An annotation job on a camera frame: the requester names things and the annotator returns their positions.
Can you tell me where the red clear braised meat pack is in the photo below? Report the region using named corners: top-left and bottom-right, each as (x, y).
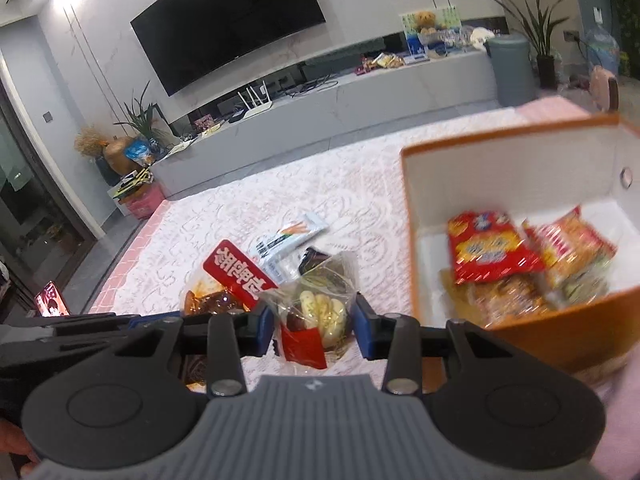
top-left (181, 240), bottom-right (276, 398)

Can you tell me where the red MiMi shrimp stick bag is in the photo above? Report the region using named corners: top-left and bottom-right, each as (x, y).
top-left (521, 206), bottom-right (617, 290)

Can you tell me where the pink storage basket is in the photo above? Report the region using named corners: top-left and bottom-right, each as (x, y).
top-left (119, 182), bottom-right (165, 220)

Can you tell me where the person left hand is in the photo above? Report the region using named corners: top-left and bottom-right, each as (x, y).
top-left (0, 419), bottom-right (38, 466)

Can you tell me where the black wall television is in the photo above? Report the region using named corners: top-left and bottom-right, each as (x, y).
top-left (131, 0), bottom-right (326, 96)

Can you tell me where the brown teddy bear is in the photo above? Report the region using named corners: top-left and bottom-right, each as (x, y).
top-left (414, 10), bottom-right (437, 35)

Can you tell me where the brown gourd vase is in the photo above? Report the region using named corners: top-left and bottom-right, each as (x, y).
top-left (103, 136), bottom-right (139, 176)

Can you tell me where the clear pastry bun pack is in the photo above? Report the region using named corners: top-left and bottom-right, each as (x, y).
top-left (260, 252), bottom-right (358, 370)

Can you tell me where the red noodle snack bag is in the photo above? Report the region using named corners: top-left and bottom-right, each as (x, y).
top-left (447, 210), bottom-right (544, 285)

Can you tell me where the white lace tablecloth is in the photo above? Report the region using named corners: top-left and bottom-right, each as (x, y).
top-left (86, 94), bottom-right (597, 391)

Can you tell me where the black green snack packet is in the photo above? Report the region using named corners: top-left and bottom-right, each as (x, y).
top-left (297, 247), bottom-right (331, 276)

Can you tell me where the grey trash bin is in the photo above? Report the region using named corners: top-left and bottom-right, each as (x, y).
top-left (485, 34), bottom-right (536, 106)

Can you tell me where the white spicy strip packet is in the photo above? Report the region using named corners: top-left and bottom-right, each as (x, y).
top-left (248, 211), bottom-right (329, 285)

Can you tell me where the orange cardboard box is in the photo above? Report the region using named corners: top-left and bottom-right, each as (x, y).
top-left (400, 116), bottom-right (639, 373)

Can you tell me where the clear peanut brittle pack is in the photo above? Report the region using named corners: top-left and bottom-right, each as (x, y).
top-left (469, 275), bottom-right (551, 327)

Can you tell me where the grey TV console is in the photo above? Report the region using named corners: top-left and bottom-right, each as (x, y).
top-left (152, 52), bottom-right (497, 196)

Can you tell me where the white wifi router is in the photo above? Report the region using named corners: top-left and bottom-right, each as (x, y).
top-left (236, 80), bottom-right (273, 118)

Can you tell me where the potted snake plant right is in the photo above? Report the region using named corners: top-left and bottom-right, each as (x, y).
top-left (492, 0), bottom-right (568, 90)

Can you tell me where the blue water jug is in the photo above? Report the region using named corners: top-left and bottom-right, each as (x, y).
top-left (585, 6), bottom-right (620, 76)

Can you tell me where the clear seaweed roll pack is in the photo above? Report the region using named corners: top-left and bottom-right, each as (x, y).
top-left (551, 258), bottom-right (612, 309)

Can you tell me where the potted plant left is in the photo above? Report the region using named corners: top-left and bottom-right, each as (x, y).
top-left (117, 82), bottom-right (176, 155)

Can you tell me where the pink space heater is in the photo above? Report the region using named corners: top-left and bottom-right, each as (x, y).
top-left (589, 65), bottom-right (620, 113)

